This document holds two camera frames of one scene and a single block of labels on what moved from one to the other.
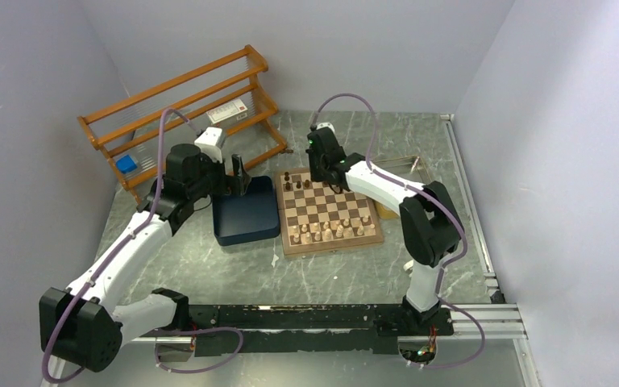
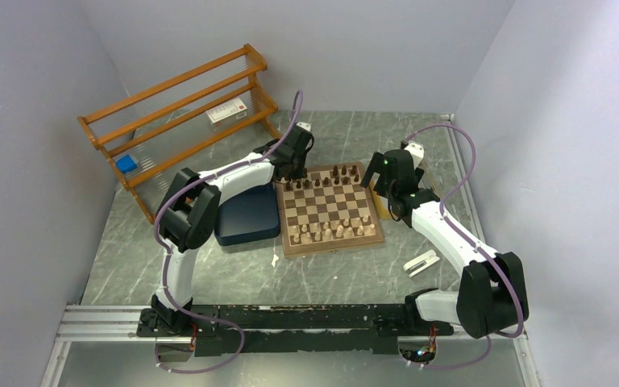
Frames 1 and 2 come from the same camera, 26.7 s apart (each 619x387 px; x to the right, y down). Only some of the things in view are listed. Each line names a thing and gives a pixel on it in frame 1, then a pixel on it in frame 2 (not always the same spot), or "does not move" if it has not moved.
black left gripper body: x=218 y=183 to x=298 y=171
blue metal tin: x=251 y=217 does not move
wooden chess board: x=315 y=218 does not move
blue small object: x=126 y=164 does not move
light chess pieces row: x=332 y=230 does not move
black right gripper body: x=316 y=167 to x=383 y=186
